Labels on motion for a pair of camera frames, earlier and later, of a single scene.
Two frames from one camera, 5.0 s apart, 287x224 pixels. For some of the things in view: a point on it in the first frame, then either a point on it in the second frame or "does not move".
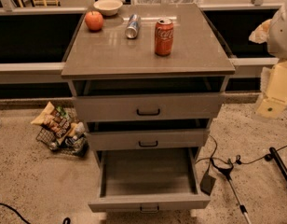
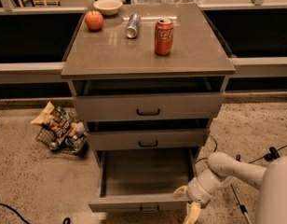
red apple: x=94 y=20 does not move
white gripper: x=281 y=35 to x=197 y=190
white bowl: x=108 y=7 does not move
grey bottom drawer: x=144 y=179 does not move
